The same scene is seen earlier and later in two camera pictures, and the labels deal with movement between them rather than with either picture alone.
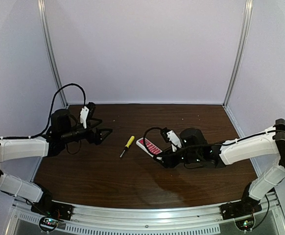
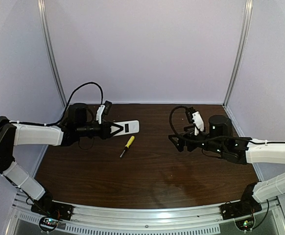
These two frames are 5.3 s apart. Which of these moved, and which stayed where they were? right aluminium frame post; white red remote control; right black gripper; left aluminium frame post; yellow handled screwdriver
Moved: white red remote control; right black gripper
Stayed: right aluminium frame post; yellow handled screwdriver; left aluminium frame post
